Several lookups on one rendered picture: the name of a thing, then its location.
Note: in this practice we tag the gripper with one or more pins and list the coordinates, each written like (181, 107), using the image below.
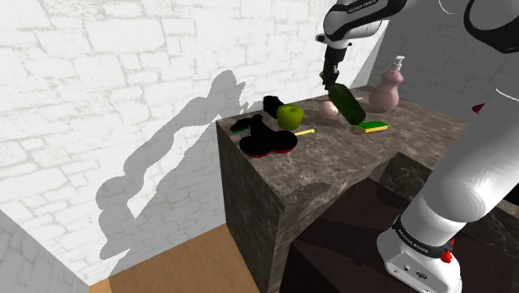
(334, 59)

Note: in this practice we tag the dark green bottle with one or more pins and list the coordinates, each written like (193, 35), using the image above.
(348, 104)

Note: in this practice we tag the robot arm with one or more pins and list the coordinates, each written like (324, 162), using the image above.
(466, 178)

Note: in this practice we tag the small pink round thing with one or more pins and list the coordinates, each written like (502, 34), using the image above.
(327, 108)

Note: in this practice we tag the pink soap dispenser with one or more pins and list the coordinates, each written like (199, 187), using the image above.
(384, 95)

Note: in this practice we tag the green apple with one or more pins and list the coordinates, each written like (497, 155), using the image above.
(290, 117)

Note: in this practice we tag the green and yellow sponge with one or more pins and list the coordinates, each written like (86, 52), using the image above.
(372, 126)

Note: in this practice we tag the black block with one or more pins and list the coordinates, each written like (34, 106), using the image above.
(271, 105)

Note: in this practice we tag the yellow stick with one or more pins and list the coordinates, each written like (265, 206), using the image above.
(304, 132)

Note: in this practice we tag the black disc with red rim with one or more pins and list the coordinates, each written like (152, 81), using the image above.
(254, 147)
(284, 142)

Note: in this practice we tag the black upright thing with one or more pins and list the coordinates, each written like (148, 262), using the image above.
(257, 126)

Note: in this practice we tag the black thing with green rim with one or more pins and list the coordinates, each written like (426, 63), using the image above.
(240, 126)

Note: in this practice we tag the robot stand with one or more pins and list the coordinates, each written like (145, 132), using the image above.
(344, 243)

